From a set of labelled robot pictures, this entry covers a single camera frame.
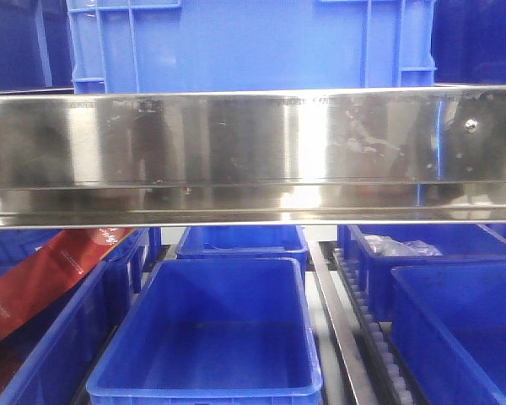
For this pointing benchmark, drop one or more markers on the dark blue crate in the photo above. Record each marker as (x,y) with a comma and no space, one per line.
(469,42)
(35,46)

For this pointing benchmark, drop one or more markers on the blue bin right rear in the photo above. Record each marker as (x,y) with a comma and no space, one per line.
(457,243)

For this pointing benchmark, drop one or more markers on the red foil bag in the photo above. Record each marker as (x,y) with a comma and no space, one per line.
(31,286)

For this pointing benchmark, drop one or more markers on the steel shelf divider rail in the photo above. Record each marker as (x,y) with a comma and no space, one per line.
(350,383)

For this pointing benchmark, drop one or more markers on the dark blue crate upper right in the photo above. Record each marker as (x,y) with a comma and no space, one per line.
(469,42)

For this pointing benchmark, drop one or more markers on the blue crate upper shelf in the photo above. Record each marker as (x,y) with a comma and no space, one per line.
(206,46)

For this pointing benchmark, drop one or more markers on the clear plastic bag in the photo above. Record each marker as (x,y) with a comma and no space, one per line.
(386,246)

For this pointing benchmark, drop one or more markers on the blue bin centre rear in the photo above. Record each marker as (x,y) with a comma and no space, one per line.
(198,242)

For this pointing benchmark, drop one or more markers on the blue bin centre front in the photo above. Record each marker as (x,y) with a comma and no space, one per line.
(214,331)

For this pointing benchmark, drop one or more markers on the stainless steel shelf beam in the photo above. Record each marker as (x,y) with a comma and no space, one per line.
(331,156)

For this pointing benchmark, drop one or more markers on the white roller track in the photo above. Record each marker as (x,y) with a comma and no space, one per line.
(392,379)

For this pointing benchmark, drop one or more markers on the blue bin with red bag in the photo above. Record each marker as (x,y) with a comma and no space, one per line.
(47,359)

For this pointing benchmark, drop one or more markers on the blue bin right front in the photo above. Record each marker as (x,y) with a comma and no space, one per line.
(449,328)

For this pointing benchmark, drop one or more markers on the dark blue crate upper left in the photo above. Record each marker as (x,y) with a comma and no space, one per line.
(35,46)

